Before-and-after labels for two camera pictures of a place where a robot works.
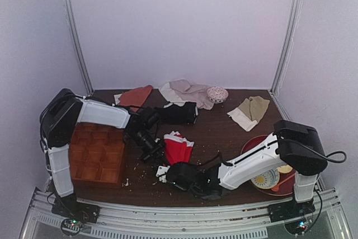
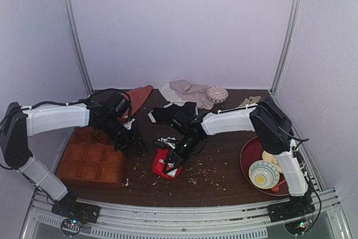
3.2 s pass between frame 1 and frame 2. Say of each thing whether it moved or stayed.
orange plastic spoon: stayed
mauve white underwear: stayed
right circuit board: stayed
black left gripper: moved
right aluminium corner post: stayed
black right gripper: moved
